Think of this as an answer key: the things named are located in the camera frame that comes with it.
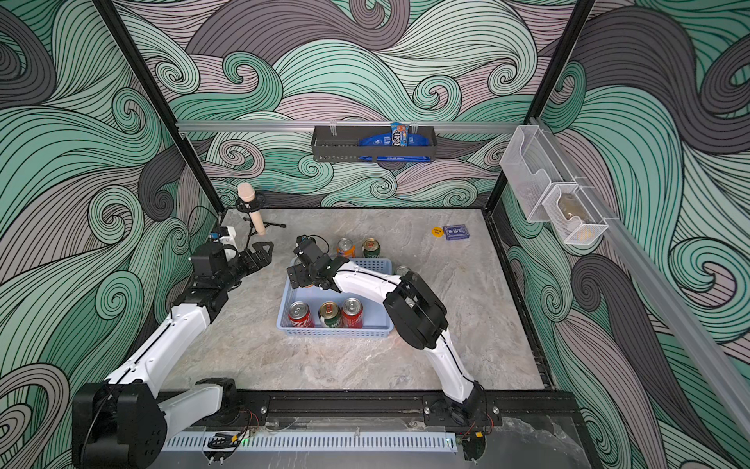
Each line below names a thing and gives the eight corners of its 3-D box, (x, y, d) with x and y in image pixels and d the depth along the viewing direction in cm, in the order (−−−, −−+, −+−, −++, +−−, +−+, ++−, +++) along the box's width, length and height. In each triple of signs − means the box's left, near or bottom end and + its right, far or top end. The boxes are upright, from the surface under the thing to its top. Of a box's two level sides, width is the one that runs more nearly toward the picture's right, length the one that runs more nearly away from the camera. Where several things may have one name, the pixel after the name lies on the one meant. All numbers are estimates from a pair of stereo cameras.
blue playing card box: (445, 239, 113) (447, 235, 111) (443, 228, 117) (444, 224, 115) (467, 239, 113) (469, 235, 111) (464, 228, 117) (466, 224, 115)
